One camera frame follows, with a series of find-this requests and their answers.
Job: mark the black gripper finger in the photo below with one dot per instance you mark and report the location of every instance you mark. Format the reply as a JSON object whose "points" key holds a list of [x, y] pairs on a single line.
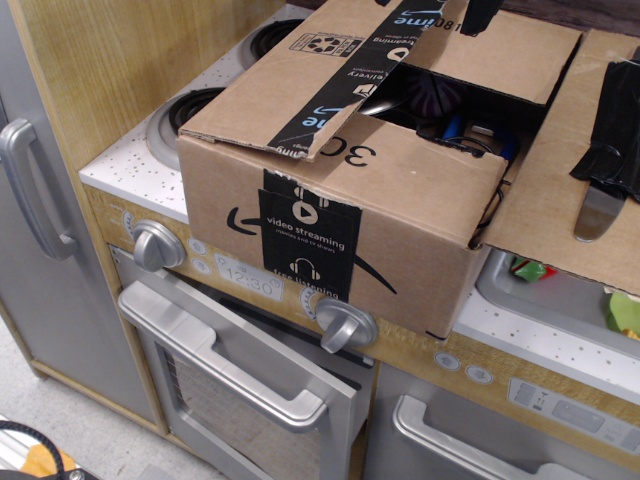
{"points": [[478, 16]]}

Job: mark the large brown cardboard box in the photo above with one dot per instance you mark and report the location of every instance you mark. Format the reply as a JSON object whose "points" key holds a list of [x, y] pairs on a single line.
{"points": [[284, 171]]}

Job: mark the purple white striped ball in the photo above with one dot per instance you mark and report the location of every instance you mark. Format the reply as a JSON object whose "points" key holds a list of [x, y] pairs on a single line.
{"points": [[432, 96]]}

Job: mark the blue tool in box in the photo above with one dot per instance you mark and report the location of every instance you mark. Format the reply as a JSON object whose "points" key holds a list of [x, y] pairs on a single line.
{"points": [[479, 137]]}

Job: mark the silver pot lid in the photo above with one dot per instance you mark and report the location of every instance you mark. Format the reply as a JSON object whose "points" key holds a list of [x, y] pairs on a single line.
{"points": [[378, 106]]}

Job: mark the butter knife with black tape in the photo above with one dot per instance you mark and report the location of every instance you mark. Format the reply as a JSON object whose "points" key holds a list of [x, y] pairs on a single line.
{"points": [[611, 163]]}

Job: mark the rear stove burner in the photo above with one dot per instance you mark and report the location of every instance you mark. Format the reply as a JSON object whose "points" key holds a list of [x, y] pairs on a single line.
{"points": [[261, 41]]}

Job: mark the stove burner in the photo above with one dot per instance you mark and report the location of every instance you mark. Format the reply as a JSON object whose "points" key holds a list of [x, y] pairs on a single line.
{"points": [[163, 127], [261, 41]]}

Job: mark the green red toy food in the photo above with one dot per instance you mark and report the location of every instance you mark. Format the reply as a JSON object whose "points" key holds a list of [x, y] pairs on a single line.
{"points": [[529, 270]]}

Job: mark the grey toy sink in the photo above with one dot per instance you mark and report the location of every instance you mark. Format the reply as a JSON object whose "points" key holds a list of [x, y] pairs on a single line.
{"points": [[575, 306]]}

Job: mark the light green toy food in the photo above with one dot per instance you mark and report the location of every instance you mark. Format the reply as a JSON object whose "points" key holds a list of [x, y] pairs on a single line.
{"points": [[623, 315]]}

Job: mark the front stove burner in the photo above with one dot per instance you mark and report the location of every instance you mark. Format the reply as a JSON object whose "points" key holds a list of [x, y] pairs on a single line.
{"points": [[163, 127]]}

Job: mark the right silver oven knob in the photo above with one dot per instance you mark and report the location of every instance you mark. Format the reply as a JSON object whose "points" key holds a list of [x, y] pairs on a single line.
{"points": [[344, 325]]}

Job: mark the silver oven knob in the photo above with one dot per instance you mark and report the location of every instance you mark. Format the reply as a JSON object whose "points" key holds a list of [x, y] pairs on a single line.
{"points": [[156, 247], [344, 325]]}

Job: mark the left silver oven knob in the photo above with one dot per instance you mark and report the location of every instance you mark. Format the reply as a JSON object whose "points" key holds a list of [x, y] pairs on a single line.
{"points": [[156, 247]]}

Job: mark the silver dishwasher door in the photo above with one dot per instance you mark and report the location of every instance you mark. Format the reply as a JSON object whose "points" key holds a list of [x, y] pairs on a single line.
{"points": [[421, 431]]}

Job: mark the silver oven door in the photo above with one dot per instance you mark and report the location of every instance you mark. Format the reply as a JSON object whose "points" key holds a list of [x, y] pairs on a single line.
{"points": [[252, 395]]}

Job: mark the grey fridge door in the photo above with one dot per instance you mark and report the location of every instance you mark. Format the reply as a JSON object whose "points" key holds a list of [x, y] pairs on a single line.
{"points": [[54, 296]]}

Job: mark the orange object on floor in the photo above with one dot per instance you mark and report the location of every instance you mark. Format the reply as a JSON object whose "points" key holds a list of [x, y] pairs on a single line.
{"points": [[39, 462]]}

